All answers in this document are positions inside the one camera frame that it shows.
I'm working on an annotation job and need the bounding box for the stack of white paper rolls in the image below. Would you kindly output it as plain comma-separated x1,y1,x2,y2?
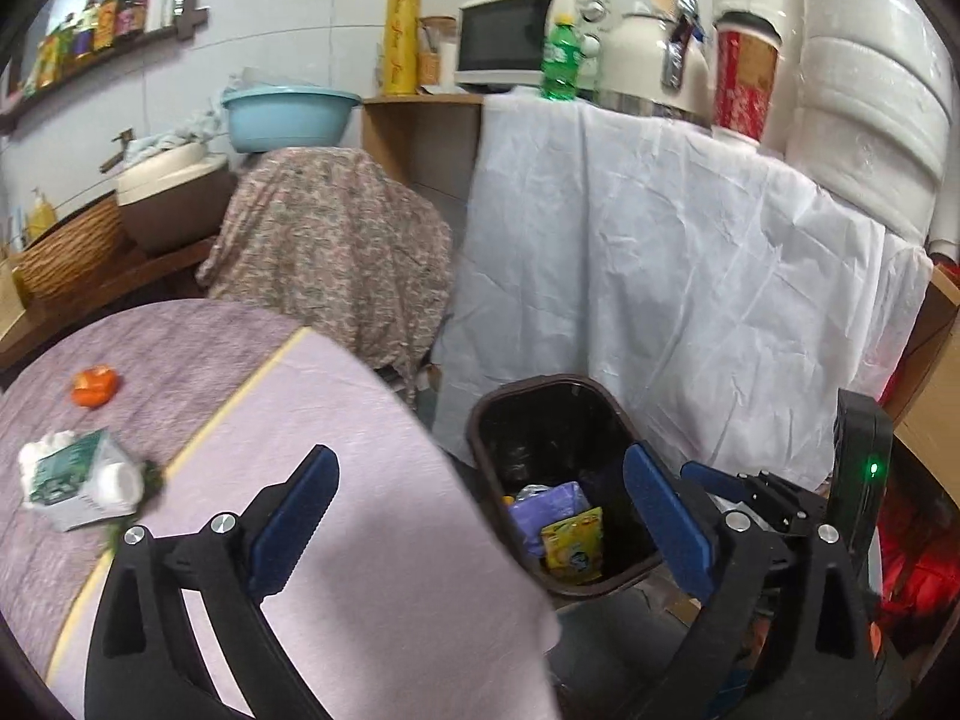
787,0,955,241

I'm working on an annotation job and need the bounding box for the wooden counter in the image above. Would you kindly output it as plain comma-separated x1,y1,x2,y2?
0,236,218,372

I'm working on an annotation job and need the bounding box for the metal faucet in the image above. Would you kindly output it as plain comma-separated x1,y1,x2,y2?
101,129,136,173

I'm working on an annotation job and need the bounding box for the purple package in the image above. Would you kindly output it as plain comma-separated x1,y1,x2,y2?
510,481,593,560

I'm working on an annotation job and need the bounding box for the yellow snack wrapper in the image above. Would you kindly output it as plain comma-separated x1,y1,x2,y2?
541,508,605,586

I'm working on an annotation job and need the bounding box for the yellow roll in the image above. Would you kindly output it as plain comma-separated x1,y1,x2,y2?
382,0,421,97

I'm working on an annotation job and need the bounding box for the brown pot white lid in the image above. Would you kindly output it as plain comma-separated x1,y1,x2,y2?
116,141,237,254

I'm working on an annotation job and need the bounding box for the green white carton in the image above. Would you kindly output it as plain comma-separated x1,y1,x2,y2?
19,427,147,533

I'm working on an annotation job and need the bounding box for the grey towel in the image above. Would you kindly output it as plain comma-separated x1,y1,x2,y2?
124,109,233,166

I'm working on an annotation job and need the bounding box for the green soda bottle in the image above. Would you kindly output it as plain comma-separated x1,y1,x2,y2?
540,13,584,102

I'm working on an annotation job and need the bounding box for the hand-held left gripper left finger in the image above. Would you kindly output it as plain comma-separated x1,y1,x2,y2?
84,444,340,720

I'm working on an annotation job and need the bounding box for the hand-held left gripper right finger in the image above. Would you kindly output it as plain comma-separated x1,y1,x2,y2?
622,441,880,720

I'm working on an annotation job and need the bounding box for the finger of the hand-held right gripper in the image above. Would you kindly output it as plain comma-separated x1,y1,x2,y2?
681,461,826,535

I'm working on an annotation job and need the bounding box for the white microwave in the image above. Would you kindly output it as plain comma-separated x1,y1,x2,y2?
454,0,661,95

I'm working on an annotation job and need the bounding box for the floral cloth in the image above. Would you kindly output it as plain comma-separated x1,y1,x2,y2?
196,146,455,410

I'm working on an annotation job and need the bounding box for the white kettle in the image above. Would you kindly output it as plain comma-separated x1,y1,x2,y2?
596,0,713,128

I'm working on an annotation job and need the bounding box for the white cloth cover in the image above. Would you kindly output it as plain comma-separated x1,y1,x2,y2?
435,86,935,496

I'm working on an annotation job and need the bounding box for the wicker basket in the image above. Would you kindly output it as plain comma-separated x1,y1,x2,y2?
11,195,128,301

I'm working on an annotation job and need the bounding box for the row of condiment bottles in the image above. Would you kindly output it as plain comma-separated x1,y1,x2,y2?
26,0,177,91

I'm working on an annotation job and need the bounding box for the cardboard box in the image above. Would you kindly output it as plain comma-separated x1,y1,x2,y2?
885,262,960,518

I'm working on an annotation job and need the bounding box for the red paper cup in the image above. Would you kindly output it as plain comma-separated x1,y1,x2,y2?
711,11,781,145

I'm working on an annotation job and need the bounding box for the black trash bin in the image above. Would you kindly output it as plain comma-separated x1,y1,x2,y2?
466,373,665,601

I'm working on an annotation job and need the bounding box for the small orange peel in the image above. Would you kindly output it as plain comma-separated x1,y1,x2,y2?
71,365,122,408

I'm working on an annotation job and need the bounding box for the red plastic bag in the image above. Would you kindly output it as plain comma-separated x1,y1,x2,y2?
874,495,960,661

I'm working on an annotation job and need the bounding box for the glass jar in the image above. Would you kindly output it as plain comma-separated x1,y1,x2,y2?
416,15,460,87

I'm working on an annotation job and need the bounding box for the purple patterned table cloth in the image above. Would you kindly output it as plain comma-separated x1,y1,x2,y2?
0,298,301,616

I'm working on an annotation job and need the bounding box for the wooden cabinet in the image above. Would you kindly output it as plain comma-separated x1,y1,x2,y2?
361,86,485,203

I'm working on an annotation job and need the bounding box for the yellow soap bottle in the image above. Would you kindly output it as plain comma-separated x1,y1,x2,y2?
26,187,59,241

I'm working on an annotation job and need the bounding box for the blue plastic basin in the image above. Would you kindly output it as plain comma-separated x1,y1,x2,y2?
221,86,362,155

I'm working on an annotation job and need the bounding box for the wooden wall shelf with mirror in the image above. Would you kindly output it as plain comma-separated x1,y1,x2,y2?
0,0,211,136

